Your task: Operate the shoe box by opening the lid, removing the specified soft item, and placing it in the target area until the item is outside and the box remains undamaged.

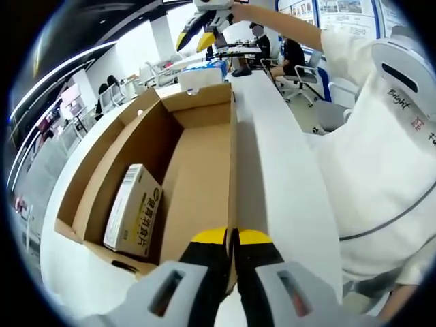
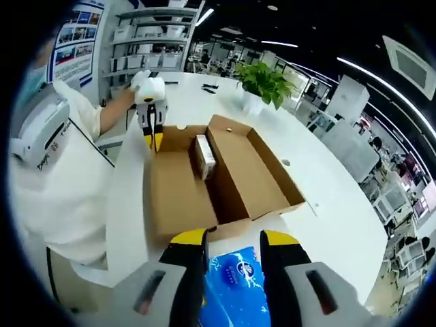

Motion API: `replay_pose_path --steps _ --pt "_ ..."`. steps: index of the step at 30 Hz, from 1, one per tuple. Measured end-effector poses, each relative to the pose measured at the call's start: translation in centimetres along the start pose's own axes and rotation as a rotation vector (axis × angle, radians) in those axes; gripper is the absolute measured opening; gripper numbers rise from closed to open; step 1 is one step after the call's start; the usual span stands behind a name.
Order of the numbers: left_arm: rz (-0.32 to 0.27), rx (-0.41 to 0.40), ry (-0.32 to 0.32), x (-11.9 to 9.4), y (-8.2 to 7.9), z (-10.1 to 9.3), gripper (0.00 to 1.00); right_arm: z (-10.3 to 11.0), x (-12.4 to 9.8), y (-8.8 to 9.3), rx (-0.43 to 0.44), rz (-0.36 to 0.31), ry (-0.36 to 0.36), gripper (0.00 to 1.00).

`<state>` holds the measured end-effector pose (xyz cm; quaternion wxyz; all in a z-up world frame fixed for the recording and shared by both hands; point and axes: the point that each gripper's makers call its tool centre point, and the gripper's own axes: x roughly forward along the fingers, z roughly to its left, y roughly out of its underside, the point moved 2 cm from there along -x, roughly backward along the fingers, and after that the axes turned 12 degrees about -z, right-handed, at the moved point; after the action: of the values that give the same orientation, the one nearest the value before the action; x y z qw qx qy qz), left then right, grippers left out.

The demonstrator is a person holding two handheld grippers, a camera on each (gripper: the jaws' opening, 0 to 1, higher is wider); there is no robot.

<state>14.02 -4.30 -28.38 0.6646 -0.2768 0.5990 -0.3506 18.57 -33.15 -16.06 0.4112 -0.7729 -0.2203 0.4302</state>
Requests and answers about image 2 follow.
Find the ceiling air conditioner vent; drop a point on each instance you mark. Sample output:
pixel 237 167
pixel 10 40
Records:
pixel 410 66

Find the white carton box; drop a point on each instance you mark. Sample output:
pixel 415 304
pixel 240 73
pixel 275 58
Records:
pixel 206 156

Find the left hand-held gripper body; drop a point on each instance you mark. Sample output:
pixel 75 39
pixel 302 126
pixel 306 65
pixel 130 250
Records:
pixel 150 86

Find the group of white office chairs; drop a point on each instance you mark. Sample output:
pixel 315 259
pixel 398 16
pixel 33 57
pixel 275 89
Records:
pixel 391 201

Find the white chest-worn device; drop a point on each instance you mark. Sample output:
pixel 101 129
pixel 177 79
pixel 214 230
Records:
pixel 41 126

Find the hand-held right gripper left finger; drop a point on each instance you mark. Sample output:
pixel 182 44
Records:
pixel 184 269

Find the flat black phone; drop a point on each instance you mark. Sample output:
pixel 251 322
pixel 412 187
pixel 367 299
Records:
pixel 171 82

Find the small black object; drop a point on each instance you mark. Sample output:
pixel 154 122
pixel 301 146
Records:
pixel 209 88

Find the blue soft tissue pack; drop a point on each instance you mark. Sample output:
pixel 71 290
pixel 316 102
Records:
pixel 235 289

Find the curved ceiling light strip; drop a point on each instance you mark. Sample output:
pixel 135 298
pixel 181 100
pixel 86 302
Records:
pixel 374 80

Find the potted green plant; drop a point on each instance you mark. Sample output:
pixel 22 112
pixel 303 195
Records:
pixel 264 81

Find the white storage shelf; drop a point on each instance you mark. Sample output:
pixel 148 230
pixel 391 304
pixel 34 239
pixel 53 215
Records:
pixel 153 41

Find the wall poster board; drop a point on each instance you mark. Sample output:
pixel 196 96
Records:
pixel 75 44

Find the brown cardboard shoe box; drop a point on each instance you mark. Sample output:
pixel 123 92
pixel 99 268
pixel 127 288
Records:
pixel 245 170

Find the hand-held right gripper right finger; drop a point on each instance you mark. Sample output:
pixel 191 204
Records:
pixel 279 279

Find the white table power strip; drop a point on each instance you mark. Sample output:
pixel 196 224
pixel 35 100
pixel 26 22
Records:
pixel 285 163

